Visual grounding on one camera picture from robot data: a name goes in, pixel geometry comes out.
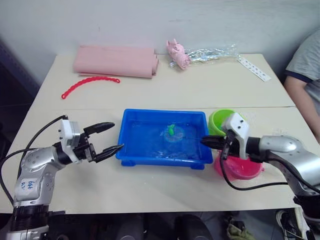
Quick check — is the pink rolled mat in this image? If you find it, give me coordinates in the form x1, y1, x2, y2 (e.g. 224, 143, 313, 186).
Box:
72, 44, 161, 80

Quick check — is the pink folded toy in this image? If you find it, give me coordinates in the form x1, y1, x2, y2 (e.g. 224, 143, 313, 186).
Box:
165, 38, 192, 72

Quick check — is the pink plastic bucket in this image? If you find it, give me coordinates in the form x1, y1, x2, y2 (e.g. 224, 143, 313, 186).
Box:
213, 149, 266, 182

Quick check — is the white sneaker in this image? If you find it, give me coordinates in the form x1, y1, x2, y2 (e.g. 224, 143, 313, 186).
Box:
275, 209, 310, 240

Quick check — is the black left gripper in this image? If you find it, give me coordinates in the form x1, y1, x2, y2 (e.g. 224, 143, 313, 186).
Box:
73, 121, 125, 164

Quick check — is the white sticker strip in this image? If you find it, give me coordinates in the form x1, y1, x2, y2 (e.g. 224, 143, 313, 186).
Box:
236, 56, 273, 83

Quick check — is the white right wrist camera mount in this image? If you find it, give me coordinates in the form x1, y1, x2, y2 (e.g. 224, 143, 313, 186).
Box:
220, 112, 251, 160

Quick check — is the green cloth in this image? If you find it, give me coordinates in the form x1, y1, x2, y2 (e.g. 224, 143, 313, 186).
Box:
225, 219, 254, 240

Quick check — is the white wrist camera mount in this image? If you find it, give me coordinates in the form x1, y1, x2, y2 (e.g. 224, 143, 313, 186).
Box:
220, 112, 251, 160
57, 119, 84, 164

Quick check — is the red plastic chain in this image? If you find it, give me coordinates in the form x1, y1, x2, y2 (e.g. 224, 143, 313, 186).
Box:
61, 76, 121, 100

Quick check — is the blue plastic tub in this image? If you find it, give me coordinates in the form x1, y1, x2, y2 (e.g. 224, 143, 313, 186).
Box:
115, 108, 214, 171

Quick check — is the person in grey shirt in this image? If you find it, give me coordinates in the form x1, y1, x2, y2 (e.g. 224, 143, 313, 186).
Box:
283, 28, 320, 146

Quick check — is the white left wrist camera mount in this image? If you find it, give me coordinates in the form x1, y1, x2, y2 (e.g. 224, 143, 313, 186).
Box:
57, 119, 84, 164

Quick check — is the green plastic bucket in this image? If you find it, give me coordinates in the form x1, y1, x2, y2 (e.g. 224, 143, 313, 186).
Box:
208, 108, 245, 138

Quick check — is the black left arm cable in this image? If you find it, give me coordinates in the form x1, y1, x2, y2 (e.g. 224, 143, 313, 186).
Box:
0, 115, 69, 206

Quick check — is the dark rounded shape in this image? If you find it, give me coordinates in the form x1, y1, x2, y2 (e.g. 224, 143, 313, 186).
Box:
109, 214, 145, 240

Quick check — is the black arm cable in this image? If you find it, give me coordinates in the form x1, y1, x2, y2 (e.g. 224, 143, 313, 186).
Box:
0, 115, 69, 206
219, 143, 320, 195

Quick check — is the clear plastic packaging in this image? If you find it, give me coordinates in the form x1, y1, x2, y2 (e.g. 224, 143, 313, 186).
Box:
168, 44, 240, 70

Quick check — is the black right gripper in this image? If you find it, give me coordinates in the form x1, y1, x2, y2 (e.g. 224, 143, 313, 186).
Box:
201, 131, 241, 161

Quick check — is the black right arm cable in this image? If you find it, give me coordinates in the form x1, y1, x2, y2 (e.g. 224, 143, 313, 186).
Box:
219, 143, 320, 195

